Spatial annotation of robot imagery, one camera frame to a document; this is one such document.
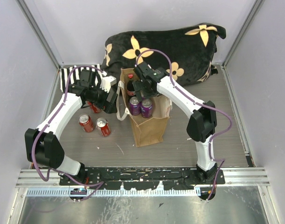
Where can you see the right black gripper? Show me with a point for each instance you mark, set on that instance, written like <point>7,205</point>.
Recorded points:
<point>138,85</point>

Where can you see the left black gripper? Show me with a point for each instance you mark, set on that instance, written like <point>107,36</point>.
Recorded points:
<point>110,107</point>

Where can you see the glass cola bottle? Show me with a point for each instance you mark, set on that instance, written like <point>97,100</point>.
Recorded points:
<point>130,88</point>

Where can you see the purple grape can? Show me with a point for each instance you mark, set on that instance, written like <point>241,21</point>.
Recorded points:
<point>146,108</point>
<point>134,106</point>
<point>142,94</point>

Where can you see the purple grape can front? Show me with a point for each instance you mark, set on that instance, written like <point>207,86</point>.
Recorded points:
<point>146,108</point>

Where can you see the brown jute canvas bag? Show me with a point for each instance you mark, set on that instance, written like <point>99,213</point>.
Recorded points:
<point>146,131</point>

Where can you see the purple grape can back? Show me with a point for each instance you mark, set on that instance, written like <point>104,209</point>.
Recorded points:
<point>142,94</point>

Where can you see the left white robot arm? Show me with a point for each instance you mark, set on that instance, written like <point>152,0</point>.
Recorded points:
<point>88,84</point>

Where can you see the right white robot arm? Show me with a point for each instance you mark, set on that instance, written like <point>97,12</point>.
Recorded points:
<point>202,117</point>

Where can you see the red cola can back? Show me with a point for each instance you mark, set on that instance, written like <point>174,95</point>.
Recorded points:
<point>93,107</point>

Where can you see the red cola can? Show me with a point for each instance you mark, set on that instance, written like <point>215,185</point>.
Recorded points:
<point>86,123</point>
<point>103,126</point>
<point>93,107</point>

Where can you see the red cola can right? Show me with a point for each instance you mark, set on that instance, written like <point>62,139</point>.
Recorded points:
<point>103,126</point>

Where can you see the red cola can left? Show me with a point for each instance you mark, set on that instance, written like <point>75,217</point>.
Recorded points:
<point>86,123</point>

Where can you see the black white striped cloth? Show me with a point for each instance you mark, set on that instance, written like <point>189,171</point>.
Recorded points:
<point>64,73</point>

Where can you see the black flower-pattern pillow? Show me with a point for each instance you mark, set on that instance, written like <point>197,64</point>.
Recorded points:
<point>186,52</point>

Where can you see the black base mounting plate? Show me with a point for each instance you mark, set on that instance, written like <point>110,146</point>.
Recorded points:
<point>114,178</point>

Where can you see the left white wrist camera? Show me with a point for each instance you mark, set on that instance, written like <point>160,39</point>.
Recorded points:
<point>107,83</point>

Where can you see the aluminium rail frame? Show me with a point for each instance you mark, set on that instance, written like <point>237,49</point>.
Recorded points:
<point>60,185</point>

